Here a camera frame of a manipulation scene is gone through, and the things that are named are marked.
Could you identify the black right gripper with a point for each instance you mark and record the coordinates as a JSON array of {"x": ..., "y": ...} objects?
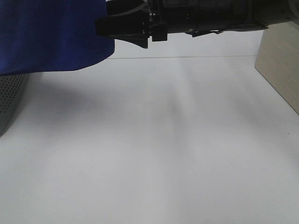
[{"x": 156, "y": 19}]

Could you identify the blue microfibre towel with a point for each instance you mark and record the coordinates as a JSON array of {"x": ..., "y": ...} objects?
[{"x": 51, "y": 36}]

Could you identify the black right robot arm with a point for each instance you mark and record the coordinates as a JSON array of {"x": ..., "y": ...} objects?
[{"x": 214, "y": 16}]

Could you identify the grey perforated plastic basket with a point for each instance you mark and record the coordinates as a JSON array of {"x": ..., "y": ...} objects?
[{"x": 11, "y": 92}]

